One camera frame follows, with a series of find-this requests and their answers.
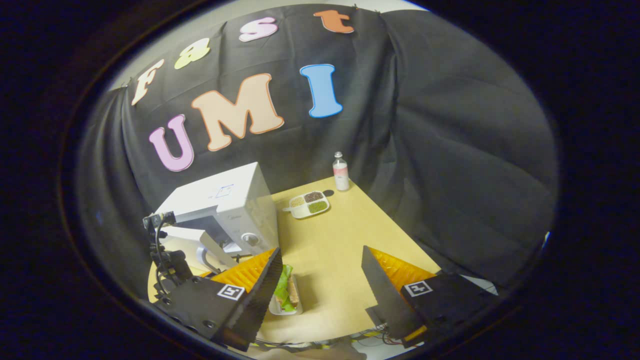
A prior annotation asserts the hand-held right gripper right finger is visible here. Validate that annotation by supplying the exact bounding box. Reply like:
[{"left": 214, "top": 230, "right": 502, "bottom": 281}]
[{"left": 361, "top": 245, "right": 501, "bottom": 346}]

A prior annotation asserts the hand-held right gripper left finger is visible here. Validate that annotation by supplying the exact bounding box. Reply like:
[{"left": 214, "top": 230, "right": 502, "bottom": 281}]
[{"left": 150, "top": 247, "right": 284, "bottom": 352}]

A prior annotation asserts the green lettuce leaf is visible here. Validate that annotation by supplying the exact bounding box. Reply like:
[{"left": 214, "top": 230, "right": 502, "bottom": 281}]
[{"left": 275, "top": 264, "right": 295, "bottom": 312}]

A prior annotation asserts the white rectangular food tray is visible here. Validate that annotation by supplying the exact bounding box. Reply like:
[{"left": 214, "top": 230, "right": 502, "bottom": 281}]
[{"left": 269, "top": 272, "right": 304, "bottom": 316}]

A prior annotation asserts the brown bread slice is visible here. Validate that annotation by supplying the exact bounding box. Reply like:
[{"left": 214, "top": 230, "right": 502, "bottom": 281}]
[{"left": 287, "top": 275, "right": 301, "bottom": 308}]

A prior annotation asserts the white microwave oven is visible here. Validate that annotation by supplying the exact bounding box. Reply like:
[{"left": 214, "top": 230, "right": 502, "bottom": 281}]
[{"left": 152, "top": 161, "right": 280, "bottom": 273}]

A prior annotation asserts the white divided dish of grains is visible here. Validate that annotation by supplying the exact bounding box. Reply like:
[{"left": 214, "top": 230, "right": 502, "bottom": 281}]
[{"left": 282, "top": 190, "right": 331, "bottom": 220}]

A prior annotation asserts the small clear bottle pink label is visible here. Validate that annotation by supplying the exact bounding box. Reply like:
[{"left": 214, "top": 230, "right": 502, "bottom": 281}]
[{"left": 332, "top": 151, "right": 351, "bottom": 192}]

